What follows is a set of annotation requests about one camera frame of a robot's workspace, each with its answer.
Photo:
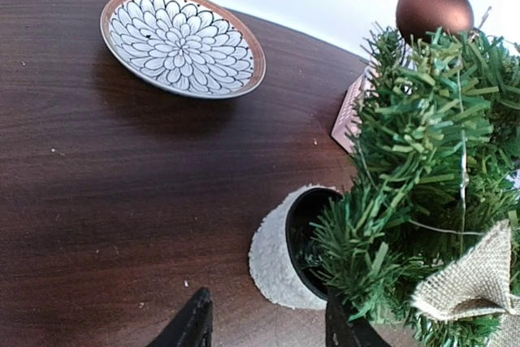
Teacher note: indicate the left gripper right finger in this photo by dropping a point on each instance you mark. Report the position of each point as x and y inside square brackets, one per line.
[341, 331]

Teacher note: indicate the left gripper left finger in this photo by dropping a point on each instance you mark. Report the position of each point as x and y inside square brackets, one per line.
[192, 326]

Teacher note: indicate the burlap ribbon bow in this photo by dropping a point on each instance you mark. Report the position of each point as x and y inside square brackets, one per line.
[475, 285]

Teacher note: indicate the pink plastic basket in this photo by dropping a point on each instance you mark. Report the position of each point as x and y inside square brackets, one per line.
[347, 126]

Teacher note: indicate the small green christmas tree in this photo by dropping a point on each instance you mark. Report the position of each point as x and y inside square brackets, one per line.
[437, 167]

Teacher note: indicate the red bauble ornament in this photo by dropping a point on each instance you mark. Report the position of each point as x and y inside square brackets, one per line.
[416, 18]

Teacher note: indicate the flower pattern plate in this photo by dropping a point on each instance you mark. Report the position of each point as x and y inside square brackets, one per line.
[192, 48]

